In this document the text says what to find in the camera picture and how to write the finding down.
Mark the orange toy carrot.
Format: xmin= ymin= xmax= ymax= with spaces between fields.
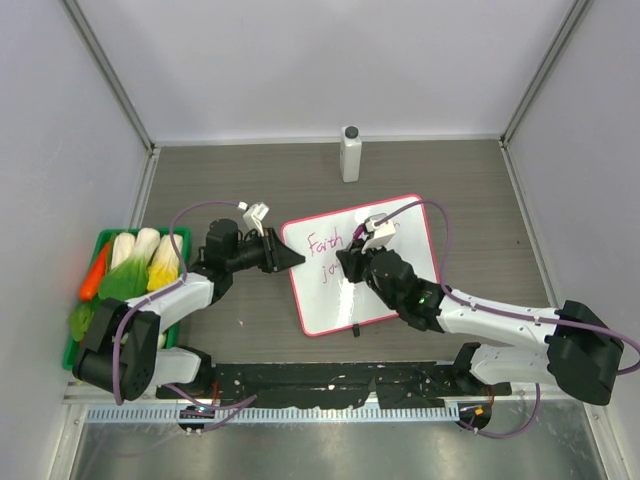
xmin=78 ymin=243 xmax=110 ymax=302

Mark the white toy cabbage left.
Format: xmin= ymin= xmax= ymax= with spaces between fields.
xmin=109 ymin=232 xmax=136 ymax=270

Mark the white bottle black cap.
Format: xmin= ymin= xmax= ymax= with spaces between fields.
xmin=340 ymin=125 xmax=362 ymax=183

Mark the yellow white toy cabbage right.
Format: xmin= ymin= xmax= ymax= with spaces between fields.
xmin=147 ymin=234 xmax=183 ymax=292

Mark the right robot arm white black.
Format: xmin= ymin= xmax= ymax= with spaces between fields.
xmin=337 ymin=243 xmax=624 ymax=406

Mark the white green toy cabbage middle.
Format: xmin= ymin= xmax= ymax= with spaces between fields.
xmin=130 ymin=228 xmax=161 ymax=265

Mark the green plastic tray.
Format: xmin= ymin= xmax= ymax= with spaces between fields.
xmin=62 ymin=226 xmax=192 ymax=371

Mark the pink framed whiteboard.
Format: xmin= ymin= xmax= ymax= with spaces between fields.
xmin=281 ymin=194 xmax=439 ymax=337

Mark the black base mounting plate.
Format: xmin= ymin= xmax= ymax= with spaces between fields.
xmin=176 ymin=362 xmax=512 ymax=410

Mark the white slotted cable duct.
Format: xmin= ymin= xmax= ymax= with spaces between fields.
xmin=85 ymin=402 xmax=459 ymax=424

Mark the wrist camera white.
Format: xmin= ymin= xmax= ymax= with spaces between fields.
xmin=362 ymin=214 xmax=396 ymax=252
xmin=238 ymin=202 xmax=270 ymax=237

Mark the green leafy toy vegetable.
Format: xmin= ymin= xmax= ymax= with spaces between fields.
xmin=67 ymin=254 xmax=151 ymax=342

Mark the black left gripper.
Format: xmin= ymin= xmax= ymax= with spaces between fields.
xmin=226 ymin=227 xmax=302 ymax=273

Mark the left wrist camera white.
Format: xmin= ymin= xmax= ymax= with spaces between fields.
xmin=238 ymin=202 xmax=270 ymax=237

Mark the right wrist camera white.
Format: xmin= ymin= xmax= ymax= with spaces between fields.
xmin=362 ymin=214 xmax=396 ymax=252

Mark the purple capped marker pen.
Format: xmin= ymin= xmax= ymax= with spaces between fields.
xmin=350 ymin=224 xmax=366 ymax=249

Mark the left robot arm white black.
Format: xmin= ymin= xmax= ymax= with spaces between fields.
xmin=72 ymin=219 xmax=305 ymax=403

